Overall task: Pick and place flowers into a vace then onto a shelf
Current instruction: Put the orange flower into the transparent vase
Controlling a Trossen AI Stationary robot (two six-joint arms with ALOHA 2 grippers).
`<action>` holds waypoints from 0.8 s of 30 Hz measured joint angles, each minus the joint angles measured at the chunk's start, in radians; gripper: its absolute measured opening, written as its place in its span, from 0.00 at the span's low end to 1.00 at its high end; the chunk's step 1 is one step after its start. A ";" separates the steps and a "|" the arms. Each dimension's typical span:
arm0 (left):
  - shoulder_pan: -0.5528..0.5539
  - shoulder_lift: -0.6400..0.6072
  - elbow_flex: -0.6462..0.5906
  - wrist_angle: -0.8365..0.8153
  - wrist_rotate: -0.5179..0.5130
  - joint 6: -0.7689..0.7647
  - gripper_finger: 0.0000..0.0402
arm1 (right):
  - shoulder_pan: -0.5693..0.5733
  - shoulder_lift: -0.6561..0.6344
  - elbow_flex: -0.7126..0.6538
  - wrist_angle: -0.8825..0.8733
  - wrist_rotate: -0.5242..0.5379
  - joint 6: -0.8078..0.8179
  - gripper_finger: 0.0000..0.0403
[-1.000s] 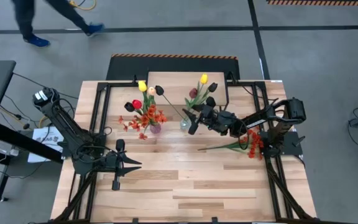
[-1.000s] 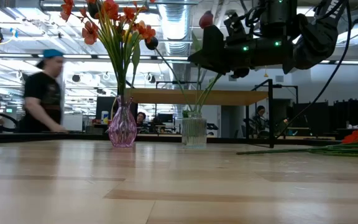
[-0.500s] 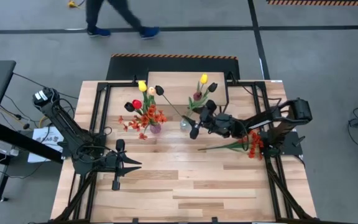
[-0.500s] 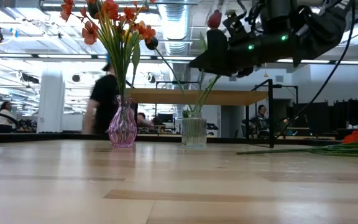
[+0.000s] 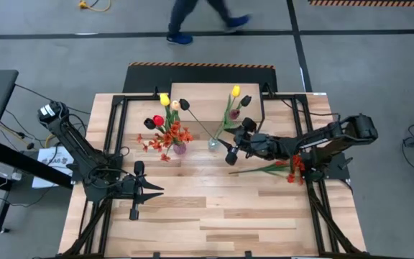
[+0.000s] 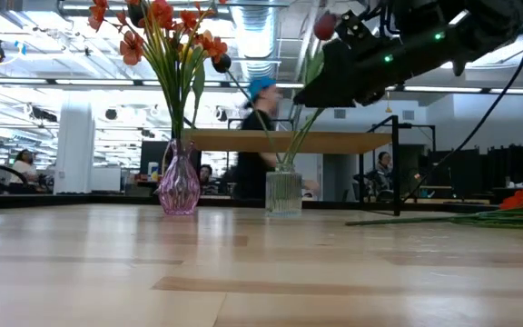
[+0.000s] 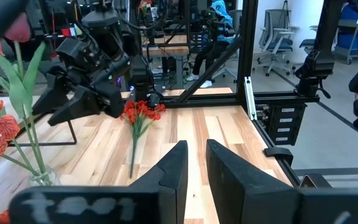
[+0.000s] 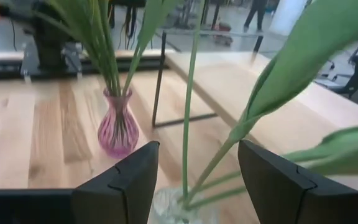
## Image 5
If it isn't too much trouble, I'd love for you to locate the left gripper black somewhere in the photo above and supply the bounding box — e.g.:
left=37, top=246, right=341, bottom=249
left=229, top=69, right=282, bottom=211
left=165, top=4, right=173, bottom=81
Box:
left=119, top=160, right=165, bottom=221

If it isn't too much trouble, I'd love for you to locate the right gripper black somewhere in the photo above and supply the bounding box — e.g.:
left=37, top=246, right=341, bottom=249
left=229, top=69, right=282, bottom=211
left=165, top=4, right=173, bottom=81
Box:
left=216, top=117, right=283, bottom=166

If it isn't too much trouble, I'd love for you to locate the maroon artificial tulip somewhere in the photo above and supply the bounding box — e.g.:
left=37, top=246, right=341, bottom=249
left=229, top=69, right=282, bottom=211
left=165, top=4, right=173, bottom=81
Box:
left=223, top=109, right=241, bottom=130

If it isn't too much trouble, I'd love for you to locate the yellow artificial tulip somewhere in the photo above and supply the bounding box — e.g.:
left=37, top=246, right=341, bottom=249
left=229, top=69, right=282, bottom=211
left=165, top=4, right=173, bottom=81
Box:
left=213, top=84, right=242, bottom=140
left=159, top=92, right=174, bottom=125

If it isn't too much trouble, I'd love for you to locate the red artificial flower bunch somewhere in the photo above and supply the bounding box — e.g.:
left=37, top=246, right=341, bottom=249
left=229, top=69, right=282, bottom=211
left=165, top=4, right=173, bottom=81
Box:
left=228, top=154, right=305, bottom=186

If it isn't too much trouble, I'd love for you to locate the orange artificial flower bunch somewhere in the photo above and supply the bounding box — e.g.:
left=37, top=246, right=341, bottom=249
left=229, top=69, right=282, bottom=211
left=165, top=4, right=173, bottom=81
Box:
left=137, top=120, right=195, bottom=163

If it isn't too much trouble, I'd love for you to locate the red artificial tulip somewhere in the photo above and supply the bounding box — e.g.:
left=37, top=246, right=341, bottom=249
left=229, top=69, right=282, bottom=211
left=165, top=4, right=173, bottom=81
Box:
left=152, top=114, right=170, bottom=136

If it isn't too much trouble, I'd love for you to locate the cream artificial tulip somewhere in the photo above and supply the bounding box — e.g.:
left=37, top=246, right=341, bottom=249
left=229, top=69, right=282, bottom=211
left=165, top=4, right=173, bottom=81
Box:
left=170, top=99, right=181, bottom=123

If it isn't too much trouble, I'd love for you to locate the wooden shelf with black legs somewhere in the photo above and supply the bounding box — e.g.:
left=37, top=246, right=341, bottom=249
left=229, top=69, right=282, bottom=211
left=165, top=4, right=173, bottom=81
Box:
left=166, top=82, right=265, bottom=137

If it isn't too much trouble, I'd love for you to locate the black mat with striped edge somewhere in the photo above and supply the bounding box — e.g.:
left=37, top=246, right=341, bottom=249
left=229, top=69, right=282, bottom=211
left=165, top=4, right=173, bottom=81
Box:
left=122, top=61, right=278, bottom=94

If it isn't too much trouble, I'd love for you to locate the white printed paper sheet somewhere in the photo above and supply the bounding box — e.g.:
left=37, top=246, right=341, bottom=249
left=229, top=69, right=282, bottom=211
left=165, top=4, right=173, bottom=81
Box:
left=32, top=145, right=75, bottom=189

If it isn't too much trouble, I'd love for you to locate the person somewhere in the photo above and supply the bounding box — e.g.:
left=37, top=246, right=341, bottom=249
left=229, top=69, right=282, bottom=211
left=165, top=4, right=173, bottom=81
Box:
left=166, top=0, right=253, bottom=46

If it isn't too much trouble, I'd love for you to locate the orange black striped tape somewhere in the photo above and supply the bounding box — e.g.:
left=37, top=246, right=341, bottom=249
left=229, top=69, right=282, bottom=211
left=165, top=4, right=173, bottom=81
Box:
left=308, top=0, right=414, bottom=7

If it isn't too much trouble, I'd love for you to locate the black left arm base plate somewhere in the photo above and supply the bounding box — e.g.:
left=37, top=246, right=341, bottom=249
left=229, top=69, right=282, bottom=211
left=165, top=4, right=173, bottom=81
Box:
left=66, top=163, right=121, bottom=183

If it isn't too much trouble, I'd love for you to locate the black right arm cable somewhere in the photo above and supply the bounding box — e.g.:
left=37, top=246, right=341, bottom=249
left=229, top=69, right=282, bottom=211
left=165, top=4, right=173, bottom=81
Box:
left=280, top=99, right=341, bottom=123

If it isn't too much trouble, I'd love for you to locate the black metal table frame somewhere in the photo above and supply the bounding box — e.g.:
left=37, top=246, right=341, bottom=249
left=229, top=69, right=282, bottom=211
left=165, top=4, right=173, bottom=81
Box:
left=57, top=86, right=366, bottom=259

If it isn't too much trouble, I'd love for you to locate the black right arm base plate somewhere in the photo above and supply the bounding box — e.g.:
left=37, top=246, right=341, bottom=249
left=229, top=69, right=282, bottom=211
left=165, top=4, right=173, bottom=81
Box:
left=298, top=150, right=351, bottom=181

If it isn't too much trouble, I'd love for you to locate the black floor cable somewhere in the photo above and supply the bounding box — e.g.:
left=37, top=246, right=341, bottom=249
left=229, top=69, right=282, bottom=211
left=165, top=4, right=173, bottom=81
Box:
left=14, top=83, right=91, bottom=115

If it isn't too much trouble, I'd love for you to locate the yellow floor cable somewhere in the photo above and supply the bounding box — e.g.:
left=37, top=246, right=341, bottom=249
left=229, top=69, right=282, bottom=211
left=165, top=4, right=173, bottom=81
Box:
left=77, top=0, right=112, bottom=13

